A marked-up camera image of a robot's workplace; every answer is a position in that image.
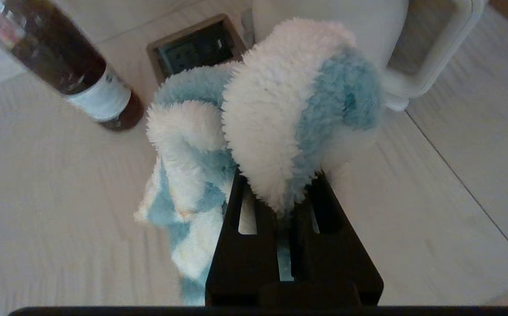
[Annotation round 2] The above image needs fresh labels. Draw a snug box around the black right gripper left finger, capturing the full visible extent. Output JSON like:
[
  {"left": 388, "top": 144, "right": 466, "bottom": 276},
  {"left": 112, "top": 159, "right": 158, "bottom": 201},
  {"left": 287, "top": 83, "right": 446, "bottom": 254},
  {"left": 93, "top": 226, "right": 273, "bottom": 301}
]
[{"left": 205, "top": 171, "right": 281, "bottom": 306}]

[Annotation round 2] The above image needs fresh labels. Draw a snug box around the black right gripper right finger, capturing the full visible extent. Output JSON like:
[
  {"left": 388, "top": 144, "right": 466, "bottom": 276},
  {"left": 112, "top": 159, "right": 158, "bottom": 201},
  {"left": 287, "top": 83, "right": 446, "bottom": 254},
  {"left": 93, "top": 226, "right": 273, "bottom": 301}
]
[{"left": 288, "top": 172, "right": 384, "bottom": 306}]

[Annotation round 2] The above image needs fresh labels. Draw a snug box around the teal white striped towel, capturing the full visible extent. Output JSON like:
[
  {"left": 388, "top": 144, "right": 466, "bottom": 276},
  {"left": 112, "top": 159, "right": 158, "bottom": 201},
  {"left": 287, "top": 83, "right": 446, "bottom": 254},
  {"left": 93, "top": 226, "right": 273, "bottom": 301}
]
[{"left": 133, "top": 18, "right": 384, "bottom": 306}]

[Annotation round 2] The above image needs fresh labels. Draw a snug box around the small black tray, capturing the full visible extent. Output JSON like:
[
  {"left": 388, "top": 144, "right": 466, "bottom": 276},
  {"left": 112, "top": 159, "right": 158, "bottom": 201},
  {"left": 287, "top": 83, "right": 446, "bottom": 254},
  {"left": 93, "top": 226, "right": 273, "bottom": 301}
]
[{"left": 146, "top": 13, "right": 248, "bottom": 86}]

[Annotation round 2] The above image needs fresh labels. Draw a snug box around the white electric kettle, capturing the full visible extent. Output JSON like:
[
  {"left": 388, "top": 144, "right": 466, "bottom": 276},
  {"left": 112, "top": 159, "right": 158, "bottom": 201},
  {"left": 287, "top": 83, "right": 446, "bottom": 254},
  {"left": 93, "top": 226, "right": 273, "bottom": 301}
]
[{"left": 251, "top": 0, "right": 487, "bottom": 112}]

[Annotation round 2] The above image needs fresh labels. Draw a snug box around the full dark tea bottle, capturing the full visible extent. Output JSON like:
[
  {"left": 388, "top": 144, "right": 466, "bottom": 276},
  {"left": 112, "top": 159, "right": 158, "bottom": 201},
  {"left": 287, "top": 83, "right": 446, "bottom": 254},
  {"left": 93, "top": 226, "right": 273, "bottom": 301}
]
[{"left": 0, "top": 0, "right": 145, "bottom": 132}]

